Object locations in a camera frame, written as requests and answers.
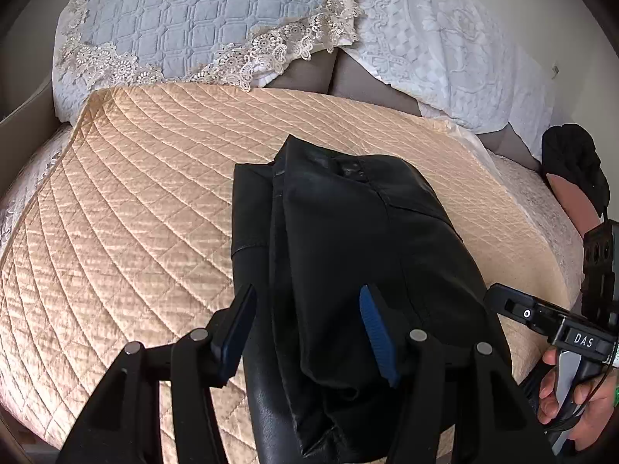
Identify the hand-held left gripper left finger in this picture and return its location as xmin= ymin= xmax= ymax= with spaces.
xmin=55 ymin=284 xmax=258 ymax=464

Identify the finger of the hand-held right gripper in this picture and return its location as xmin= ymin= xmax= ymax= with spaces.
xmin=485 ymin=284 xmax=566 ymax=337

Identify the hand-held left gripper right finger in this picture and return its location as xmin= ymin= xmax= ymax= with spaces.
xmin=359 ymin=284 xmax=557 ymax=464

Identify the black leather jacket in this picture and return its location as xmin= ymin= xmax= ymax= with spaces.
xmin=232 ymin=134 xmax=513 ymax=464

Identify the person's right hand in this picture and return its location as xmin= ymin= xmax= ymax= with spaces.
xmin=538 ymin=349 xmax=619 ymax=445

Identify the beige quilted blanket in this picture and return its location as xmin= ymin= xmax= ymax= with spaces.
xmin=0 ymin=82 xmax=569 ymax=451

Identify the white textured pillow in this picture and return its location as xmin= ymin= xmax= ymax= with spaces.
xmin=355 ymin=0 xmax=557 ymax=135

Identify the light blue lace-trimmed pillow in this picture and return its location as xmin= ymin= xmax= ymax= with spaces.
xmin=52 ymin=0 xmax=364 ymax=125

